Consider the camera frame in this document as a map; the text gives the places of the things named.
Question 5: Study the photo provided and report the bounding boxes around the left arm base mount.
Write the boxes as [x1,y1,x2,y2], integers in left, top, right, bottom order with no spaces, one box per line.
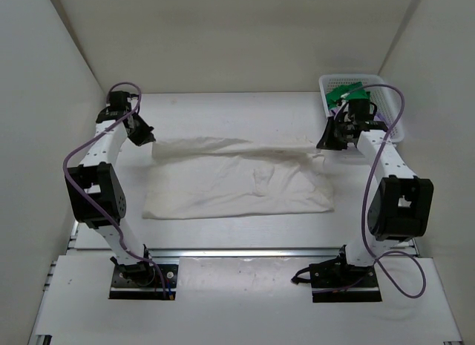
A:
[108,262,179,300]

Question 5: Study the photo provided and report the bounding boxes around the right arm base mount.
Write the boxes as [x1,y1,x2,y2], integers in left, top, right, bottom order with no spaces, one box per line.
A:
[291,249,382,303]

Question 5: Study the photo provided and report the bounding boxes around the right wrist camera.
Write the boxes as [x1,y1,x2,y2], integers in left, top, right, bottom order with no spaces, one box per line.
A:
[336,93,350,106]

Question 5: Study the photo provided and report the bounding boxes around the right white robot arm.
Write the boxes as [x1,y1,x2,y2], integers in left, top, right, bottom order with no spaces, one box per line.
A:
[317,99,434,267]

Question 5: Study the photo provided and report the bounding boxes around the green t-shirt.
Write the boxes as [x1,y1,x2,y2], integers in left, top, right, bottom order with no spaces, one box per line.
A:
[325,82,370,110]

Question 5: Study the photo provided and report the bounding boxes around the white plastic basket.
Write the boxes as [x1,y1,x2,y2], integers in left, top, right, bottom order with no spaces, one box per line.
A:
[318,73,404,151]

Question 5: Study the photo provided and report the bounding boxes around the purple t-shirt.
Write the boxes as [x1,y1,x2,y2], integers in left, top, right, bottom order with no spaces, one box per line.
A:
[329,107,387,123]

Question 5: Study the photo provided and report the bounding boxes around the cream white t-shirt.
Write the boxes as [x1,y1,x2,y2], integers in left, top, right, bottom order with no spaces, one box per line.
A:
[142,137,334,220]

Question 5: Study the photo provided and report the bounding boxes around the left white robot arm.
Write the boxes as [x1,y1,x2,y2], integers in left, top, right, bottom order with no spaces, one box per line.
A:
[64,91,155,268]

